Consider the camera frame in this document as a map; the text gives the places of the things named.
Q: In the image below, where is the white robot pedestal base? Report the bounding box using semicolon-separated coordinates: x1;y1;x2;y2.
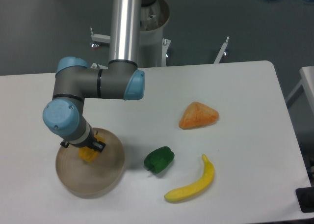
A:
88;0;230;71

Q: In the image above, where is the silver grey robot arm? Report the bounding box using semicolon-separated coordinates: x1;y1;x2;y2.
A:
43;0;156;152

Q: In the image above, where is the green toy pepper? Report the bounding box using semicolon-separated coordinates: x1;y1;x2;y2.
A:
144;146;175;174

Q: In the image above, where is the orange toy sandwich triangle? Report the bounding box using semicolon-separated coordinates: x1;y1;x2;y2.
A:
179;102;219;130

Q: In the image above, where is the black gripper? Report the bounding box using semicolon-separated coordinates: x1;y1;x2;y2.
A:
60;128;106;152

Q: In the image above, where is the black device at edge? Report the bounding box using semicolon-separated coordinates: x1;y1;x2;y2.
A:
295;187;314;213

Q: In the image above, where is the yellow toy pepper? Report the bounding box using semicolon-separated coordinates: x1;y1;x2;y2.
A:
78;134;105;162

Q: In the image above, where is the yellow toy banana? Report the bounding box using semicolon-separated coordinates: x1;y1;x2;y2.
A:
164;154;215;202

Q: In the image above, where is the beige round plate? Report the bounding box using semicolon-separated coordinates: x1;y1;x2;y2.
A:
55;128;125;198

